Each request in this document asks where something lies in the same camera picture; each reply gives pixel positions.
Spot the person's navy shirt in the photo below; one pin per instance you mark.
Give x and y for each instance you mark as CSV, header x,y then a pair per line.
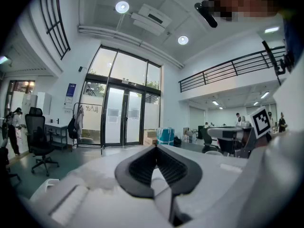
x,y
289,39

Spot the black head camera mount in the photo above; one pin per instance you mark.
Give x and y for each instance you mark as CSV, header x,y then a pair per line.
x,y
209,16

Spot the round ceiling light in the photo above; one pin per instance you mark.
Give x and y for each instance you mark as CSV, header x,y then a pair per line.
x,y
183,40
122,7

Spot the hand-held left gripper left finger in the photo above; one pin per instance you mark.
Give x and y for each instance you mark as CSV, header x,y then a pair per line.
x,y
133,172

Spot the black headrest office chair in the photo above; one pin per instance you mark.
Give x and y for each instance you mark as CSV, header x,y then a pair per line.
x,y
35,136

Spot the black window railing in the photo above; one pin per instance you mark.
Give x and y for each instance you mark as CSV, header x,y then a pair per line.
x,y
55,20

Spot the black hanging backpack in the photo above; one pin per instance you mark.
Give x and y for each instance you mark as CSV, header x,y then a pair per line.
x,y
72,129

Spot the white shelf desk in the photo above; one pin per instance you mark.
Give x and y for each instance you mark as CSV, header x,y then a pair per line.
x,y
57,134

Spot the black bag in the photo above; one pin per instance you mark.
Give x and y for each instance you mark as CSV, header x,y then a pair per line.
x,y
177,142

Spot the grey hanging jacket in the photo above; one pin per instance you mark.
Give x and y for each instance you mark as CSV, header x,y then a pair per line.
x,y
79,122

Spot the black balcony railing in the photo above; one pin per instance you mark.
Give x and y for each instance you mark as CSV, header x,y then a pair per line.
x,y
228,68

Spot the glass double door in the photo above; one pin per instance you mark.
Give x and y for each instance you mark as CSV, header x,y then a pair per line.
x,y
123,115

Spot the blue wall poster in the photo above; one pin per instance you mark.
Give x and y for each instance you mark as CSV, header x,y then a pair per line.
x,y
70,92

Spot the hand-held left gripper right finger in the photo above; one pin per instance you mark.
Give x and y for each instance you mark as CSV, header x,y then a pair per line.
x,y
183,172

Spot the white ceiling air conditioner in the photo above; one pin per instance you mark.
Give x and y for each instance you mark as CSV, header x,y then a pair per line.
x,y
152,19

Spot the black security camera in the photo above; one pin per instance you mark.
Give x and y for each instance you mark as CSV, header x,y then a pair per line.
x,y
80,69

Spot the person's head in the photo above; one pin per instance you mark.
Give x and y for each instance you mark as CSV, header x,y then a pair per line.
x,y
244,1

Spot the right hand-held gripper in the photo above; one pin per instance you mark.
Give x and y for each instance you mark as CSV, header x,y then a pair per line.
x,y
260,122

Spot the black coat rack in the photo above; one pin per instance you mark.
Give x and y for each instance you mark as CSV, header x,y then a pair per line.
x,y
102,127

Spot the cardboard box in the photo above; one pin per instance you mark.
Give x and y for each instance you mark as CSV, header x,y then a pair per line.
x,y
150,138

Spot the grey shell chair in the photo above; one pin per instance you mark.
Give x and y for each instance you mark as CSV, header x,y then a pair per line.
x,y
213,153

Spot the blue wrapped package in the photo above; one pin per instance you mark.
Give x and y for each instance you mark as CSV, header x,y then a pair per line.
x,y
165,136

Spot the white cabinet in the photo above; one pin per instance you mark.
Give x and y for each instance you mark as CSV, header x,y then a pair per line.
x,y
44,103

